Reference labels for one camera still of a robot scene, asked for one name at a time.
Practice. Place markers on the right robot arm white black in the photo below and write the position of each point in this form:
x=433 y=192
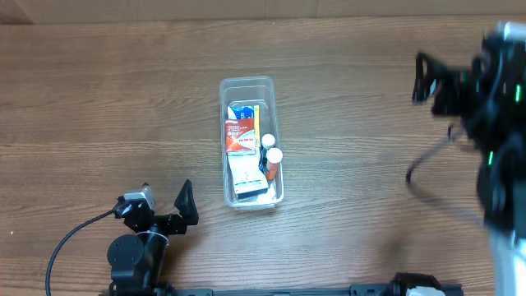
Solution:
x=489 y=100

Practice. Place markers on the red white medicine box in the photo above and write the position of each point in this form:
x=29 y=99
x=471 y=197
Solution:
x=240 y=137

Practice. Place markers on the blue yellow VapoDrops box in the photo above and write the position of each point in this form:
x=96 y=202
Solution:
x=247 y=111

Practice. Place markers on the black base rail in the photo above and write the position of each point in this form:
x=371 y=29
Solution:
x=401 y=284

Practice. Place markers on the orange tablet tube white cap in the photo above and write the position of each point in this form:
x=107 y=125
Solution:
x=274 y=157

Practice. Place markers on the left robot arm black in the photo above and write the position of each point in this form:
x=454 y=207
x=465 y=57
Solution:
x=136 y=259

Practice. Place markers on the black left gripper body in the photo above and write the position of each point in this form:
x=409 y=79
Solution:
x=165 y=223

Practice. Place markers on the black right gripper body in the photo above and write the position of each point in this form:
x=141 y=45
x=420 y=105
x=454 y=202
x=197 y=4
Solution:
x=442 y=94

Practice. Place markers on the dark syrup bottle white cap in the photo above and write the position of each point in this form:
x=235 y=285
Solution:
x=267 y=142

